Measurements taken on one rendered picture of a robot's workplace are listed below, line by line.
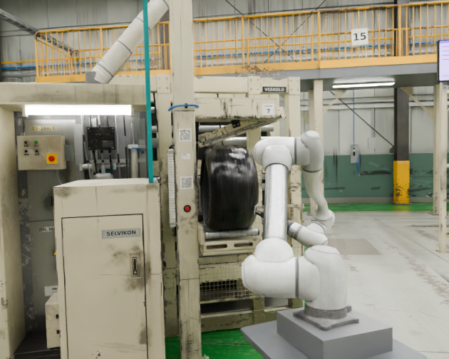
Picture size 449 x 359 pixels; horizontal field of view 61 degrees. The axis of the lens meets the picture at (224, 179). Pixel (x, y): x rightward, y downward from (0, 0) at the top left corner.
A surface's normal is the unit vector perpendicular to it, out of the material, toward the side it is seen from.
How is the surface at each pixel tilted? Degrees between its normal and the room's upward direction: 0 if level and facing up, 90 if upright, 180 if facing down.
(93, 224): 90
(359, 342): 90
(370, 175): 90
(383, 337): 90
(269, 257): 49
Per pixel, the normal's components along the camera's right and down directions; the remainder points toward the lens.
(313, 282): -0.24, -0.04
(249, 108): 0.20, 0.04
